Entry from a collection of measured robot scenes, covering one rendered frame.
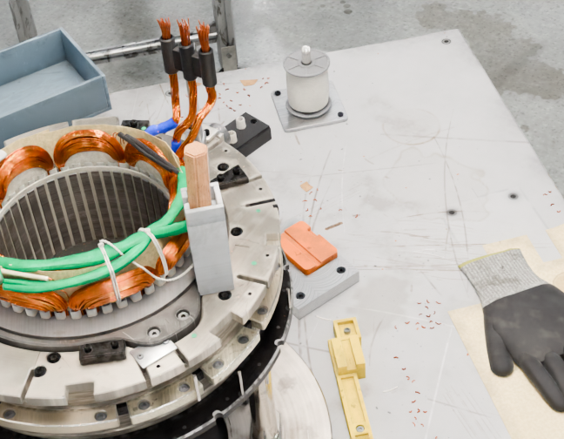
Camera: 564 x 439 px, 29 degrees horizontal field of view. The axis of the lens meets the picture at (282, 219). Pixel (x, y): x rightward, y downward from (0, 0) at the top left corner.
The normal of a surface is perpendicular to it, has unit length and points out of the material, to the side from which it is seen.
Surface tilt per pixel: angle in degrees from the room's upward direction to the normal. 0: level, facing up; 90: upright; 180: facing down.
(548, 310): 3
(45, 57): 90
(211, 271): 90
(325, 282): 0
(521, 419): 0
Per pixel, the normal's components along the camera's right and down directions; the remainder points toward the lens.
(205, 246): 0.19, 0.68
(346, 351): -0.06, -0.71
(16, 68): 0.53, 0.57
